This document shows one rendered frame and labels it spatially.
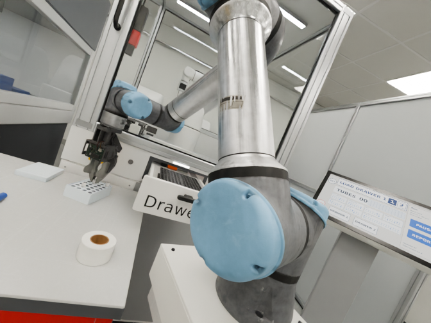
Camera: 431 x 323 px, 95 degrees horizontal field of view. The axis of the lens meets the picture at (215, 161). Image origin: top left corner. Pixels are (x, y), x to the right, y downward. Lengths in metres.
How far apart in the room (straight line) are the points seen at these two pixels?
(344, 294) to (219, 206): 1.14
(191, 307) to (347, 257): 1.00
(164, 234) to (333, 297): 0.91
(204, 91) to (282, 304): 0.52
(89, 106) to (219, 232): 0.83
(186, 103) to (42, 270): 0.50
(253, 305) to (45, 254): 0.41
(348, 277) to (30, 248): 1.24
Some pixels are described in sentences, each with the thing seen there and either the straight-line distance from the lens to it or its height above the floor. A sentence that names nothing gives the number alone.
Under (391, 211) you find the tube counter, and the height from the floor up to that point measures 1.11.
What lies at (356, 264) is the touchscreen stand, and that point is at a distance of 1.28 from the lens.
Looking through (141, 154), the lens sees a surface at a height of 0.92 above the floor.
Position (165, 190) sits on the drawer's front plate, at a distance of 0.63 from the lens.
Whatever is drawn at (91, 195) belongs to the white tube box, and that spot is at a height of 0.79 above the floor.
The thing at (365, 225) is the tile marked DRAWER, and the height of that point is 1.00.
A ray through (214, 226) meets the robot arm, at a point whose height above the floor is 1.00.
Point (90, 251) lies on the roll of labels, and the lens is 0.51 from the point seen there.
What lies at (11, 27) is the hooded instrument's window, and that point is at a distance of 1.27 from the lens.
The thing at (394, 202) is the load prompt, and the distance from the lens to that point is 1.31.
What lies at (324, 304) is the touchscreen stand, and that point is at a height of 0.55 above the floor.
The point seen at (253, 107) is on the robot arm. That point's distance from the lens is 0.29.
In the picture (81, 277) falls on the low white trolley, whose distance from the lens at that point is 0.51.
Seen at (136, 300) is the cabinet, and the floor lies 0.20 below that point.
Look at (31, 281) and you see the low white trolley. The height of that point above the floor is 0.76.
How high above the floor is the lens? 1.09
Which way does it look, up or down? 5 degrees down
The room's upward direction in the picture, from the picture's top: 22 degrees clockwise
